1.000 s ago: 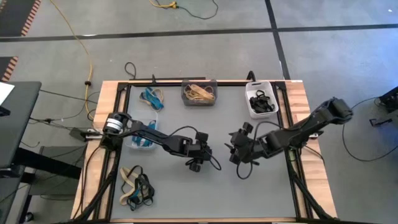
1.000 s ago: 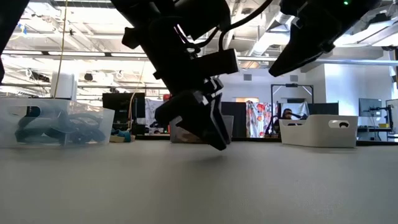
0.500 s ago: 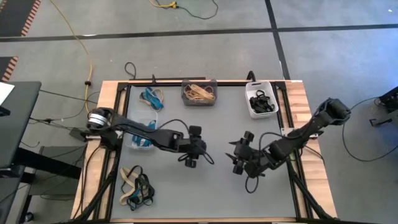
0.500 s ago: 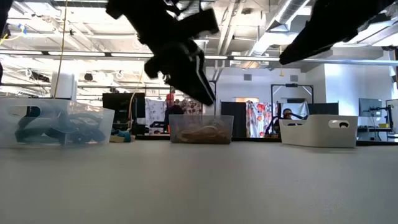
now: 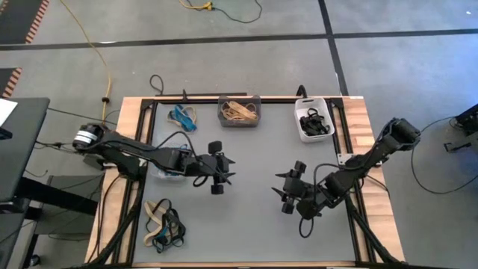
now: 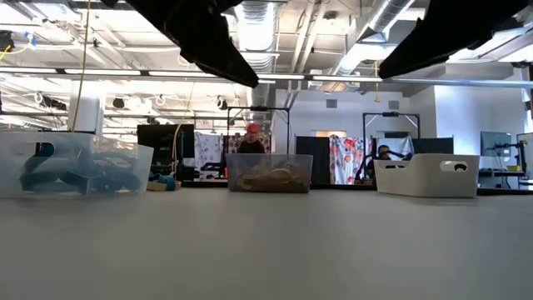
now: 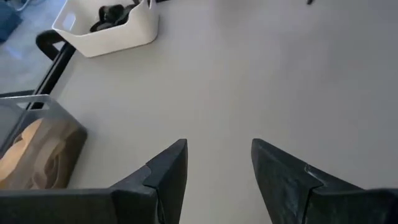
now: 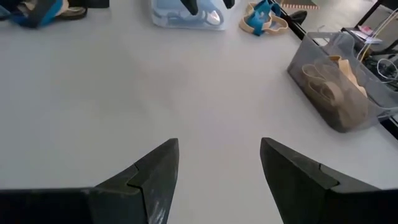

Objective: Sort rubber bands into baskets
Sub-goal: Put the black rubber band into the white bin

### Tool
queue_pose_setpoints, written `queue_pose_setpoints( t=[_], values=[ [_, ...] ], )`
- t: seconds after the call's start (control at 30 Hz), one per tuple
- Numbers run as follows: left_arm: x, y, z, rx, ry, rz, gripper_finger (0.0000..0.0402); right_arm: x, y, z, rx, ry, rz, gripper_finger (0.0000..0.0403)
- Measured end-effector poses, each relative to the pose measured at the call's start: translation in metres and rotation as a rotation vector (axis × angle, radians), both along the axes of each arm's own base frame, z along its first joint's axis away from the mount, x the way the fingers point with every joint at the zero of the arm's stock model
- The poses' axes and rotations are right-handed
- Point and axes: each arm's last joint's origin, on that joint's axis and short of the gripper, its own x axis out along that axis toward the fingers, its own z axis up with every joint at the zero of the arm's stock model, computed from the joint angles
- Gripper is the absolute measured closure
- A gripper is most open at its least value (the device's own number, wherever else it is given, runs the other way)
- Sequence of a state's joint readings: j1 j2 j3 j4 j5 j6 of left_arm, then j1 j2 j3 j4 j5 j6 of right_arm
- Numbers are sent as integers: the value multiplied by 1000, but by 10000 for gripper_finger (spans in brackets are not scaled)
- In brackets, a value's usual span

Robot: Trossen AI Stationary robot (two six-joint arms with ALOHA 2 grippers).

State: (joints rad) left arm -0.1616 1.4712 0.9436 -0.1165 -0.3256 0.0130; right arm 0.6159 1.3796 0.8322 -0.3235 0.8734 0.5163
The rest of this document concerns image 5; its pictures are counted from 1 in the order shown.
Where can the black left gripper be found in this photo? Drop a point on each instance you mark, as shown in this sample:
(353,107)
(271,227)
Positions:
(209,166)

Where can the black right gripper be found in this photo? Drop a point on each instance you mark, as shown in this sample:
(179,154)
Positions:
(302,194)

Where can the tan rubber band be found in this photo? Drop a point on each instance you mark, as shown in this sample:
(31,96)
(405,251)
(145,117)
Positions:
(239,116)
(149,209)
(228,112)
(242,106)
(250,112)
(170,119)
(147,239)

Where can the short black rubber band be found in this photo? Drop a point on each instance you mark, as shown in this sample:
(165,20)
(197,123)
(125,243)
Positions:
(313,130)
(323,130)
(308,125)

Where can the thin black rubber band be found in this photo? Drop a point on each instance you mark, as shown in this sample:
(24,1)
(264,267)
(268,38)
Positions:
(308,112)
(164,201)
(181,228)

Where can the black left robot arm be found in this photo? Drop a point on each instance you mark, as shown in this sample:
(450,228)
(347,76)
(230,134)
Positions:
(123,153)

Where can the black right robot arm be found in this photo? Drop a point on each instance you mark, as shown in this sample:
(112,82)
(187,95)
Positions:
(373,157)

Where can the wide blue rubber band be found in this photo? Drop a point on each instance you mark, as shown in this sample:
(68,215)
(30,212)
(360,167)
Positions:
(186,121)

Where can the grey translucent basket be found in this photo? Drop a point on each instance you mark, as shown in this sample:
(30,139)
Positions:
(224,124)

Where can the white plastic basket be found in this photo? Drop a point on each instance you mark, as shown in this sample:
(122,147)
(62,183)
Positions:
(315,139)

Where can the clear plastic basket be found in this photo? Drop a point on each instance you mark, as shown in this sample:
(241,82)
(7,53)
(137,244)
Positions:
(168,177)

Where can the black equipment stand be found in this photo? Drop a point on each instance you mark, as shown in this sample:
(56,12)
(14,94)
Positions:
(468,121)

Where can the black desk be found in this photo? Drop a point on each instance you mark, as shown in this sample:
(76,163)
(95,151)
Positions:
(26,149)

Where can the white paper sheet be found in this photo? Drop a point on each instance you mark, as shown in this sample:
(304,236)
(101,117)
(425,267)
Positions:
(5,110)

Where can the black orange-striped floor mat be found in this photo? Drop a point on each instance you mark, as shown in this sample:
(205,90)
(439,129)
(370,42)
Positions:
(5,78)
(15,22)

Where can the silver metal bracket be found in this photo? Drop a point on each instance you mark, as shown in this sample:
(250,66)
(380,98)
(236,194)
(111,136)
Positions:
(343,158)

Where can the black aluminium table frame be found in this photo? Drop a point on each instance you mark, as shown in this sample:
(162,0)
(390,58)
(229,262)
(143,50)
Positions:
(143,119)

